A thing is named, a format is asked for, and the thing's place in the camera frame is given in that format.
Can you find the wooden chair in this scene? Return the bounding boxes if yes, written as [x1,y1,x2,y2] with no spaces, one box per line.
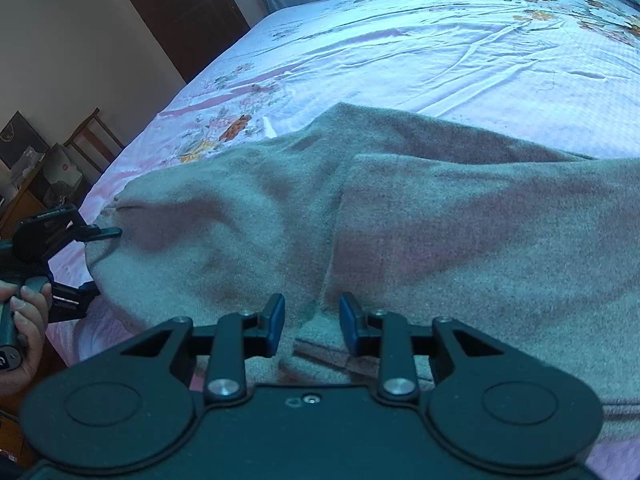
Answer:
[63,107,125,174]

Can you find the cluttered wooden side table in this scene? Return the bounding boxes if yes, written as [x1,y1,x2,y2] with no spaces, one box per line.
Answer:
[1,112,91,238]

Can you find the floral white bed sheet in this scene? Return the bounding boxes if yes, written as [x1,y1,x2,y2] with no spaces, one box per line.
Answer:
[44,0,640,480]

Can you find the dark wooden door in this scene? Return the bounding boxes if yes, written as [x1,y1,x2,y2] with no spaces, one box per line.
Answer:
[130,0,250,82]

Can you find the grey fleece pants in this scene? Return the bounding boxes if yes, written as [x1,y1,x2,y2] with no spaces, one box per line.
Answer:
[86,104,639,441]

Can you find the person's left hand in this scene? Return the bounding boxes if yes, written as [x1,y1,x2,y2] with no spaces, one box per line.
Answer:
[1,282,52,398]

